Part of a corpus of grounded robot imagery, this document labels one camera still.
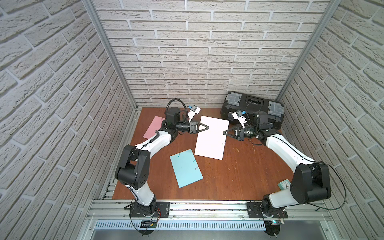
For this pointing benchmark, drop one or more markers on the left corner aluminium post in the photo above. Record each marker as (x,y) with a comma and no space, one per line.
(98,24)

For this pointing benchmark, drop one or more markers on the pink paper sheet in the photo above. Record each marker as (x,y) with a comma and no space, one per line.
(154,126)

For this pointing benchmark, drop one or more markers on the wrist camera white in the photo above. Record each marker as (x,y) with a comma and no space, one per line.
(240,116)
(193,110)

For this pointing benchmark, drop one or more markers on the black plastic toolbox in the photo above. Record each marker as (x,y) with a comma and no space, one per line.
(260,112)

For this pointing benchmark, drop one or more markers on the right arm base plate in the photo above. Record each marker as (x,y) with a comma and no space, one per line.
(261,210)

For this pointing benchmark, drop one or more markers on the aluminium front rail frame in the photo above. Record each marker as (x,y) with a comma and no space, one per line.
(200,216)

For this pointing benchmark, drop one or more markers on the yellow paper sheet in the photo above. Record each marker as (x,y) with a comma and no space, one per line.
(211,143)

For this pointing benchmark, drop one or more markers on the right corner aluminium post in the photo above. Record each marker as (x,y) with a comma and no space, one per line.
(324,20)

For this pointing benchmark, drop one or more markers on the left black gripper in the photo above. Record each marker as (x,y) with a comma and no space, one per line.
(193,128)

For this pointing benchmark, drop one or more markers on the corner aluminium post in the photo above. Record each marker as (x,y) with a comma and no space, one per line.
(98,24)
(324,20)

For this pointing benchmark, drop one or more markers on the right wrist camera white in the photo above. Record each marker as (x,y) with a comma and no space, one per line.
(240,116)

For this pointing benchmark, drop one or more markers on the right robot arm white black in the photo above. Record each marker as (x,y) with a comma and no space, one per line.
(311,180)

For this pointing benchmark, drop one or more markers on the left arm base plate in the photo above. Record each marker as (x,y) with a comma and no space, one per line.
(159,209)

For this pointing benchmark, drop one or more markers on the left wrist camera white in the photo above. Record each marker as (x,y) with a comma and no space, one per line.
(193,110)

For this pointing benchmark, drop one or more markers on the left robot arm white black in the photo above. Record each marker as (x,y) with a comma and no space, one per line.
(134,165)

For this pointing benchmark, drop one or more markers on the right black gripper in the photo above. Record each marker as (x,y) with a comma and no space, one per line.
(239,135)

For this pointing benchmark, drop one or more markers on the small teal card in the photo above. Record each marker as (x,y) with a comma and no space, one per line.
(285,184)

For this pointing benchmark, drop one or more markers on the light blue paper sheet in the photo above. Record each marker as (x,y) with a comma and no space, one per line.
(184,170)

